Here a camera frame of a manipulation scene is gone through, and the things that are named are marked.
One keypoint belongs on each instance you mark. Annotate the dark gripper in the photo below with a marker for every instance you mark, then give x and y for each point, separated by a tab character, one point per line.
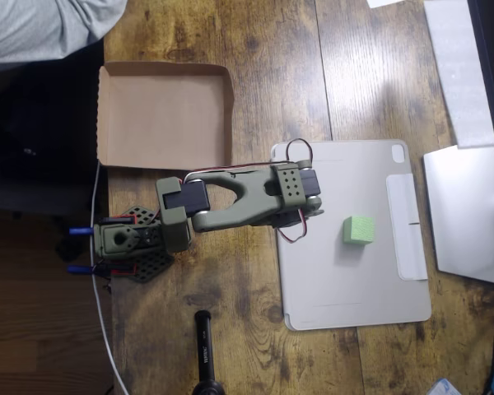
286	221

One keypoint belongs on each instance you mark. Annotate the green cube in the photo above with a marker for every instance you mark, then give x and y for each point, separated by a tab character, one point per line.
358	230

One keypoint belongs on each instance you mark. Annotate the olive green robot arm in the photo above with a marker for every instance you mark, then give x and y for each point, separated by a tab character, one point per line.
247	193

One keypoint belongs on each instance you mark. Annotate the brown cardboard tray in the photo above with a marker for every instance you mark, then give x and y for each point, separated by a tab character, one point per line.
160	119

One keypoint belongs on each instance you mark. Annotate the tablet in grey cover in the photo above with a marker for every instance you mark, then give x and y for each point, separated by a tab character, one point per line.
346	280

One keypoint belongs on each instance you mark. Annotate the silver monitor stand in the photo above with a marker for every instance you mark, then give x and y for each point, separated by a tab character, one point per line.
465	214

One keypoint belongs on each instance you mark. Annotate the white and blue packet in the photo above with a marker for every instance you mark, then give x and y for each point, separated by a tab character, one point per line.
444	388

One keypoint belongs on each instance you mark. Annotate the white foam sheet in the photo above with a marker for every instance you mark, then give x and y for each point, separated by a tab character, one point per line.
457	61

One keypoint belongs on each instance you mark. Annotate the white paper sheet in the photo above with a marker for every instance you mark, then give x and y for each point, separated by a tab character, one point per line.
383	3

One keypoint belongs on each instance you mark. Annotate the grey clothing of person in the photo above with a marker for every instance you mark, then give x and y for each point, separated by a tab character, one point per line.
33	29

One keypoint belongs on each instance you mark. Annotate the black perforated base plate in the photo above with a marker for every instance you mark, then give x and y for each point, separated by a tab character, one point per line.
152	267

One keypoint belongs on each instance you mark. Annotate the black camera stand pole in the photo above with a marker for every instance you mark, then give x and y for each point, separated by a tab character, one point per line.
205	354

